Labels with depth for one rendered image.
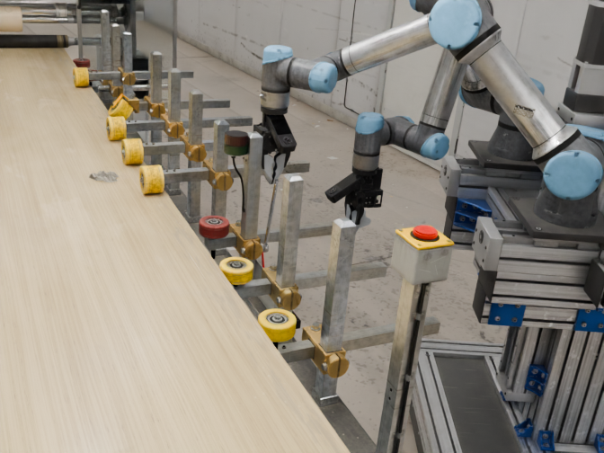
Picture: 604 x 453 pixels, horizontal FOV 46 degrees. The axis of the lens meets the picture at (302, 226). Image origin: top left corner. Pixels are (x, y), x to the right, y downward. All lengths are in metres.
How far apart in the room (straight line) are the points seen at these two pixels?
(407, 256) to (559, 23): 3.47
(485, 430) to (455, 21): 1.35
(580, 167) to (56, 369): 1.13
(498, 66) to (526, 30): 3.05
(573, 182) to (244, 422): 0.88
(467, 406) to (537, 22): 2.73
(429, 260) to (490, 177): 1.14
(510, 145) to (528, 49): 2.45
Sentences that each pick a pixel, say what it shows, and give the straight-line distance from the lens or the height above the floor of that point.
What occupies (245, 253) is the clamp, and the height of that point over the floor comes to 0.84.
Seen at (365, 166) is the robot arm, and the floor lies 1.04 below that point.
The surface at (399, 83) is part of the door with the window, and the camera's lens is 5.63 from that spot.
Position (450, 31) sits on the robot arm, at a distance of 1.64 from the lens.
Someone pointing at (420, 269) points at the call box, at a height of 1.18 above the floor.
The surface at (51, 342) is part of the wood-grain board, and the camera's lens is 1.46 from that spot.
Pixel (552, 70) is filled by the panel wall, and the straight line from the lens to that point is 4.57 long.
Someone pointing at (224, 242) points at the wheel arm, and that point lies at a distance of 1.94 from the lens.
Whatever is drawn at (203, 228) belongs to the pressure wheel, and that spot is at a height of 0.90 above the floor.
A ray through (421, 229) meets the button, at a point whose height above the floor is 1.23.
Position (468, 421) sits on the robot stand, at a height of 0.21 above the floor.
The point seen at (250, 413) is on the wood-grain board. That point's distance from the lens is 1.26.
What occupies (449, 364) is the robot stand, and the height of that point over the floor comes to 0.21.
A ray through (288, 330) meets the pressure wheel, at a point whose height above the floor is 0.90.
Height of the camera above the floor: 1.70
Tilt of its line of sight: 24 degrees down
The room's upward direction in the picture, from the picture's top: 5 degrees clockwise
